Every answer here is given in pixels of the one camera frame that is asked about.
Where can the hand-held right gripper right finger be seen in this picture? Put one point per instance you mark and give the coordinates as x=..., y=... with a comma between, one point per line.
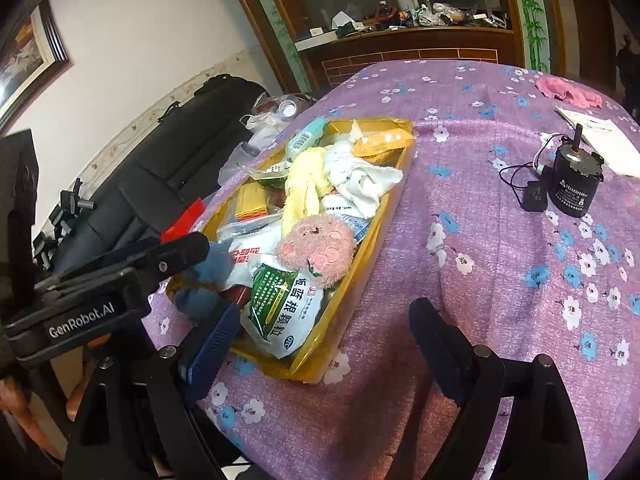
x=445, y=355

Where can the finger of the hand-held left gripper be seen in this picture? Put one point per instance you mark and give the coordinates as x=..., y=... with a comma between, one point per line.
x=115, y=257
x=180, y=255

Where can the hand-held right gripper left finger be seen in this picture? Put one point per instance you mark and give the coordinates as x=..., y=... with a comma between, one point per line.
x=212, y=345

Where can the blue cloth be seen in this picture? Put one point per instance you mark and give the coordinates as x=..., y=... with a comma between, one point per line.
x=210, y=265

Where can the coloured sponge cloths pack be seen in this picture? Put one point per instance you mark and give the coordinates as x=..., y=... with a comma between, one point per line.
x=252, y=200

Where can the yellow tray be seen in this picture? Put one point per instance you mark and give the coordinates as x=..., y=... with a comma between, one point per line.
x=360, y=280

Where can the yellow towel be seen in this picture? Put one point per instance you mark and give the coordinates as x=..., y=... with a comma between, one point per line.
x=300, y=185

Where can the pink plush toy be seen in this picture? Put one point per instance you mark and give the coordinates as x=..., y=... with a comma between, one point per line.
x=320, y=245

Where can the white blue packet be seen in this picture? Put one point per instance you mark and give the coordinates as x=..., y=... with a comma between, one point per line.
x=345, y=212

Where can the white towel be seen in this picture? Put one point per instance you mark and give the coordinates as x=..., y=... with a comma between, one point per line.
x=360, y=180

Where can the person's left hand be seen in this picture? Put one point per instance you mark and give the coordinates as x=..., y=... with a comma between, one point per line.
x=22, y=415

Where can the black plastic clips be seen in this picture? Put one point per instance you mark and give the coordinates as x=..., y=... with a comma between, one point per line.
x=65, y=210

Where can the white packet red print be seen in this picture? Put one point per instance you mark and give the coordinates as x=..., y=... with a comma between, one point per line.
x=250, y=265

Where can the green white packet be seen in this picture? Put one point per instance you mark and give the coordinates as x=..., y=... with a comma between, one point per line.
x=280, y=305

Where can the purple floral tablecloth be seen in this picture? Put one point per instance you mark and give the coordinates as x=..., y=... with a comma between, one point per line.
x=475, y=260

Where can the black suitcase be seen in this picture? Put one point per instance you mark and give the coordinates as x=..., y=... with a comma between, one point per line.
x=150, y=160

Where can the white plastic bags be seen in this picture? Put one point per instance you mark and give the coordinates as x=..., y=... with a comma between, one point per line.
x=265, y=125

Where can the teal tissue packet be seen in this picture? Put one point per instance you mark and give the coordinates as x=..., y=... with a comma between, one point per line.
x=305, y=137

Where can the black adapter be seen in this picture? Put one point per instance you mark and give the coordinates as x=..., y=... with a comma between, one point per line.
x=534, y=195

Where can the black motor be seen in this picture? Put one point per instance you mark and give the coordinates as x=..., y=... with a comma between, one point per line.
x=575, y=180

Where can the framed picture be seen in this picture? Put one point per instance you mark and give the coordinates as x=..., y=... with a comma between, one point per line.
x=30, y=55

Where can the orange packet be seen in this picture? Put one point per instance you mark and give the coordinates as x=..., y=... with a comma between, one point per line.
x=382, y=142

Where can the white flat box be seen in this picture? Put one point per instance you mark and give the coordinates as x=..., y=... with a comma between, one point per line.
x=315, y=36

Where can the white paper booklet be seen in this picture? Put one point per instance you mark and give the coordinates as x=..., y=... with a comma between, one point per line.
x=610, y=140

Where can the pink cloth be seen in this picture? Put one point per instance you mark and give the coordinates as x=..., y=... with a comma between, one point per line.
x=565, y=90

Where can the wooden cabinet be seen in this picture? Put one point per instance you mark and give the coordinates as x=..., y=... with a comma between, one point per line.
x=400, y=55

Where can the clutter of small things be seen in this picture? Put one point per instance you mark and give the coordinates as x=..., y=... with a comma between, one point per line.
x=440, y=12

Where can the brown wooden door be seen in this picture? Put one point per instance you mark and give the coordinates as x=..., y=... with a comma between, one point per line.
x=592, y=25

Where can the bamboo painted frame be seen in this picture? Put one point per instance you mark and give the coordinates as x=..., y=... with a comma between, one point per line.
x=532, y=20

